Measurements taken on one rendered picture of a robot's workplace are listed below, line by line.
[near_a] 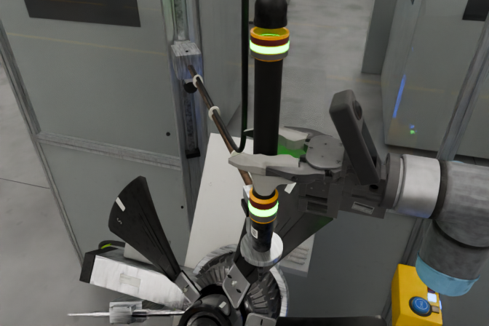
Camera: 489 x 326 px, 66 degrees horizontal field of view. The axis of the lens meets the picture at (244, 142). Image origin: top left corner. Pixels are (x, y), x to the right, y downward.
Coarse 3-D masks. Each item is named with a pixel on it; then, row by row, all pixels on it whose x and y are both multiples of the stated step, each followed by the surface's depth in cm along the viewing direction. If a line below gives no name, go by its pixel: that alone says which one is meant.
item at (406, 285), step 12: (396, 276) 105; (408, 276) 102; (396, 288) 102; (408, 288) 99; (420, 288) 99; (396, 300) 100; (408, 300) 96; (396, 312) 97; (408, 312) 93; (432, 312) 93; (396, 324) 96; (408, 324) 94; (420, 324) 93; (432, 324) 92
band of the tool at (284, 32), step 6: (252, 30) 42; (258, 30) 43; (264, 30) 44; (270, 30) 44; (276, 30) 43; (282, 30) 43; (288, 30) 42; (258, 36) 40; (264, 36) 40; (270, 36) 40; (276, 36) 40; (282, 36) 40; (252, 42) 41; (264, 54) 41; (270, 54) 41; (276, 54) 41; (264, 60) 42; (270, 60) 41; (276, 60) 42
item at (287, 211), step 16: (288, 208) 76; (320, 208) 72; (288, 224) 75; (304, 224) 73; (320, 224) 71; (240, 240) 84; (288, 240) 73; (304, 240) 72; (240, 256) 81; (256, 272) 75
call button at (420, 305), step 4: (416, 300) 95; (420, 300) 95; (424, 300) 95; (412, 304) 95; (416, 304) 94; (420, 304) 94; (424, 304) 94; (428, 304) 94; (416, 308) 93; (420, 308) 93; (424, 308) 93; (428, 308) 93; (420, 312) 93; (424, 312) 93
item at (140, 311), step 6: (96, 312) 93; (102, 312) 93; (108, 312) 93; (132, 312) 91; (138, 312) 90; (144, 312) 90; (150, 312) 90; (156, 312) 90; (162, 312) 89; (168, 312) 89; (174, 312) 89; (180, 312) 89; (132, 318) 91; (138, 318) 91; (144, 318) 90
